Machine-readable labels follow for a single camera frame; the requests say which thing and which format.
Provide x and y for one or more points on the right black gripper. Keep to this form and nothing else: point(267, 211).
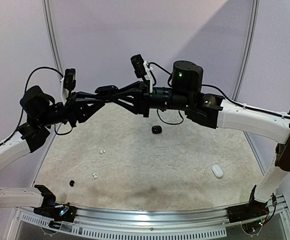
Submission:
point(143, 99)

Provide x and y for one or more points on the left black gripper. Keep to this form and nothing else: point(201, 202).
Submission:
point(76, 109)

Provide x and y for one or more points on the black earbud charging case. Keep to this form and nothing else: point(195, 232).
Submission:
point(106, 90)

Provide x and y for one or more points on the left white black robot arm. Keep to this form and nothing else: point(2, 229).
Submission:
point(42, 112)

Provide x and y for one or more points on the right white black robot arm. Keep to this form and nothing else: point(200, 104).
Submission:
point(183, 93)

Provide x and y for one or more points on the white earbud charging case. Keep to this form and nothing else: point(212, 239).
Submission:
point(217, 171)

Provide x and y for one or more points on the white earbud lower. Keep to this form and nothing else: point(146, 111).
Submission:
point(95, 176)

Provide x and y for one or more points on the black earbud bottom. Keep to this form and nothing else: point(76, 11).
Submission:
point(71, 183)

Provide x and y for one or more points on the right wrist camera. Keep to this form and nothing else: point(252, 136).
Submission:
point(143, 71)

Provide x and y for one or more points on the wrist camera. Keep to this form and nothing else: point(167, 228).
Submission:
point(67, 84)
point(143, 71)

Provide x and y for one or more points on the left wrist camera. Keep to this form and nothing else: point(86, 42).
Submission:
point(67, 84)

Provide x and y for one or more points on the left aluminium frame post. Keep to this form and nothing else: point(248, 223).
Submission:
point(51, 35)

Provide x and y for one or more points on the aluminium frame post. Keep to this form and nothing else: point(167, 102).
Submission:
point(247, 48)
point(51, 35)

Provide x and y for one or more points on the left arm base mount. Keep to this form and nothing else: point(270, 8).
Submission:
point(59, 212)

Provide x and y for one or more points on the aluminium front rail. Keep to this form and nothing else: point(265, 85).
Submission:
point(199, 224)

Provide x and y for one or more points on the right aluminium frame post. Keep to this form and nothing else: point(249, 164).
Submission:
point(247, 48)

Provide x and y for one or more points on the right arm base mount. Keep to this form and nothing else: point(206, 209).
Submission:
point(251, 209)

